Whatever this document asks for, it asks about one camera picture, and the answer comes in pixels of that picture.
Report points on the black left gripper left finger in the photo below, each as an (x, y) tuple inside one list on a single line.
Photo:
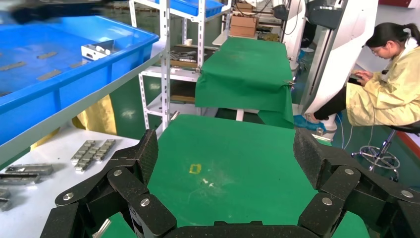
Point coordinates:
[(128, 187)]

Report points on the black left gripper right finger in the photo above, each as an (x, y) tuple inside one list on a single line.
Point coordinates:
[(344, 190)]

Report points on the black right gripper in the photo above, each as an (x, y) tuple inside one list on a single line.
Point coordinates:
[(39, 11)]

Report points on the pile of metal parts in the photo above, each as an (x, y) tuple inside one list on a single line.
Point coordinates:
[(183, 56)]

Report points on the silver binder clip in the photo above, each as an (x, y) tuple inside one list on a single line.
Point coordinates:
[(289, 84), (175, 115), (101, 230)]

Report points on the chrome base stool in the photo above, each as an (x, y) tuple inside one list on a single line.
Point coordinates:
[(386, 144)]

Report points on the yellow plastic sheet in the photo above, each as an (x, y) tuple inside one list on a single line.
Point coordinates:
[(95, 115)]

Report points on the large blue plastic bin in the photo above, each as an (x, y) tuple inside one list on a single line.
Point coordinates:
[(82, 78)]

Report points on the wooden board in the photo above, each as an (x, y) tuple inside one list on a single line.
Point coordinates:
[(183, 99)]

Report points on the green table cloth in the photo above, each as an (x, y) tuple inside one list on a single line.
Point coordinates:
[(229, 157), (249, 75)]

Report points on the person in yellow coat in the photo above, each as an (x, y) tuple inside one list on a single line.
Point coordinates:
[(393, 95)]

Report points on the dark handheld phone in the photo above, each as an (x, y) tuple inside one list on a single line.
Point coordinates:
[(356, 80)]

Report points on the white metal shelf rack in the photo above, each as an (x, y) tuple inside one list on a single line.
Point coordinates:
[(177, 74)]

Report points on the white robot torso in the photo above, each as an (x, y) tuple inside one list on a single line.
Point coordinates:
[(344, 65)]

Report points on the white tape roll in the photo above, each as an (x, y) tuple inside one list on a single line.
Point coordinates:
[(188, 42)]

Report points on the small blue plastic crate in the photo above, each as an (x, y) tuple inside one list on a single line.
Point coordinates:
[(197, 6)]

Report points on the white machine column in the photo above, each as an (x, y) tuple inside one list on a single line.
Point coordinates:
[(293, 33)]

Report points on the large cardboard box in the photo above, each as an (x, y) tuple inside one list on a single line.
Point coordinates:
[(242, 26)]

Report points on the small cardboard box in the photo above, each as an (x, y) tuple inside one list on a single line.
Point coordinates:
[(244, 7)]

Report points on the notched metal rail part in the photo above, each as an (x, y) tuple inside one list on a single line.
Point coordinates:
[(106, 149), (86, 164), (19, 179), (29, 169), (82, 152)]

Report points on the folded sheet metal bracket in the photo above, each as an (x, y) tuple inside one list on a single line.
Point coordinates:
[(92, 52)]

